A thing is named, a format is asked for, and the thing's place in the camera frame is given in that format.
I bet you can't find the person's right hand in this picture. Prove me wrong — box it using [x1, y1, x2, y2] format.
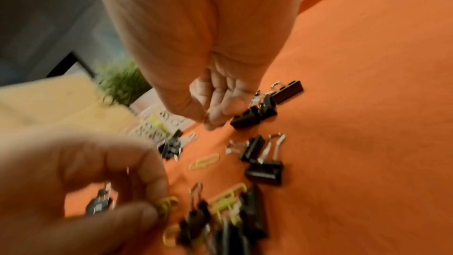
[88, 0, 309, 132]

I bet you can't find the person's left hand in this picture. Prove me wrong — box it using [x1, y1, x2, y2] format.
[0, 127, 170, 255]

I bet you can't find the black binder clip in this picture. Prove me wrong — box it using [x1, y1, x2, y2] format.
[84, 182, 116, 216]

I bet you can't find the pile of green paper clips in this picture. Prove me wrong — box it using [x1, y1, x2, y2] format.
[161, 153, 249, 248]
[148, 115, 171, 135]

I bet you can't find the clear two-compartment plastic box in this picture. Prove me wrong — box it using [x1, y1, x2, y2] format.
[129, 106, 197, 144]

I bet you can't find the single green paper clip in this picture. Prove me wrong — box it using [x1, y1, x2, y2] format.
[155, 196, 181, 219]

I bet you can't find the pile of black binder clips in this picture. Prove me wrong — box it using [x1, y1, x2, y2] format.
[157, 80, 304, 255]

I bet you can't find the brown cardboard box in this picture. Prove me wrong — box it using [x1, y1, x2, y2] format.
[0, 76, 139, 137]

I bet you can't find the green plant in white pot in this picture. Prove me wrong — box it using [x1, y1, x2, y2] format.
[93, 58, 164, 115]

